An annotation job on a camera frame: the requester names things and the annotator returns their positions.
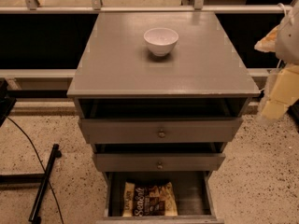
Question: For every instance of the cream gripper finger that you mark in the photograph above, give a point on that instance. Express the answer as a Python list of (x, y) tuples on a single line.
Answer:
[(268, 43), (280, 92)]

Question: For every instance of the brown chip bag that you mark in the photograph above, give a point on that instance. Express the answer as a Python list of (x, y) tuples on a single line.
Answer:
[(145, 200)]

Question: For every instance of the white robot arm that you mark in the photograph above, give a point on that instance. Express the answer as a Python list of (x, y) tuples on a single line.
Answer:
[(287, 44)]

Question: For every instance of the bottom grey drawer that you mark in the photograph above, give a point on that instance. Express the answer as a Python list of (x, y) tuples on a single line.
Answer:
[(191, 192)]

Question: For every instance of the grey drawer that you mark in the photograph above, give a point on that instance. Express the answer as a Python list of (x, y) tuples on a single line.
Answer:
[(191, 192), (146, 131), (158, 162)]

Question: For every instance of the grey wooden drawer cabinet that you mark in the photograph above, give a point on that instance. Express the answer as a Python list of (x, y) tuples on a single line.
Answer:
[(201, 78)]

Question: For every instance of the top grey drawer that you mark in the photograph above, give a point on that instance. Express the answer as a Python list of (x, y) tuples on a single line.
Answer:
[(146, 131)]

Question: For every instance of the middle grey drawer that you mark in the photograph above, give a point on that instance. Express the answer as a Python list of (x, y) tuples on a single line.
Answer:
[(158, 162)]

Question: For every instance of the white ceramic bowl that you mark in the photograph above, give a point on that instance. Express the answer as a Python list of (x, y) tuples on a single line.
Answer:
[(160, 41)]

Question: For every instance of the black floor stand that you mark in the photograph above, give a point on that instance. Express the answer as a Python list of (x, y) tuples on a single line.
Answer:
[(42, 179)]

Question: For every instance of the black equipment at left edge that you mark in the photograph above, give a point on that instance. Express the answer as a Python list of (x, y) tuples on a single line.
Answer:
[(6, 102)]

